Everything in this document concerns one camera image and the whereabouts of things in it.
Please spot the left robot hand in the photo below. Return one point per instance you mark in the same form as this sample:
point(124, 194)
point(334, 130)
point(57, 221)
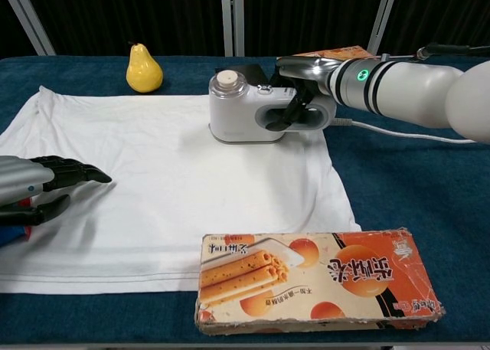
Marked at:
point(23, 174)

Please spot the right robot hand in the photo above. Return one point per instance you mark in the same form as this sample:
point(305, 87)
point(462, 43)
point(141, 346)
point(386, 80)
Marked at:
point(310, 68)

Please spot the white handheld steam iron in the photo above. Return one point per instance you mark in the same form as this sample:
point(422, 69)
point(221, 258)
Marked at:
point(229, 108)

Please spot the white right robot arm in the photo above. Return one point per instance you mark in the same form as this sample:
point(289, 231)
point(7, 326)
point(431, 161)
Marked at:
point(413, 89)

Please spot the white cloth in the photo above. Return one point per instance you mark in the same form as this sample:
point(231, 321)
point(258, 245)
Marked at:
point(172, 197)

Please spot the blue orange cookie box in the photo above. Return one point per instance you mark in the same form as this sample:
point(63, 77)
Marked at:
point(344, 53)

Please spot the silver digital kitchen scale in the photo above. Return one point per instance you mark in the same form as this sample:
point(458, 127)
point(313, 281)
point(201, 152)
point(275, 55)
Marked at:
point(252, 72)

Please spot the blue red snack bag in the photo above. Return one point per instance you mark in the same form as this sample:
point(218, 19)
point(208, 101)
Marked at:
point(11, 237)

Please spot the yellow pear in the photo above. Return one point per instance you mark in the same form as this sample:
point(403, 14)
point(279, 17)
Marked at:
point(144, 72)

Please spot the dark teal table cloth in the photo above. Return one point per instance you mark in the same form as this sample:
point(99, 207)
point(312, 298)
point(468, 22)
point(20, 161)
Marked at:
point(413, 204)

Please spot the black curtain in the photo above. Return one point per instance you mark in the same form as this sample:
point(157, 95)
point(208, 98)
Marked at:
point(134, 13)

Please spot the worn orange egg roll box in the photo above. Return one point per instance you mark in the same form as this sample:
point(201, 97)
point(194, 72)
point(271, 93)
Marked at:
point(317, 281)

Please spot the grey metal frame post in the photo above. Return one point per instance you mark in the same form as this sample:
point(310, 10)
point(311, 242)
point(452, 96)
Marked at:
point(383, 20)
point(232, 20)
point(30, 20)

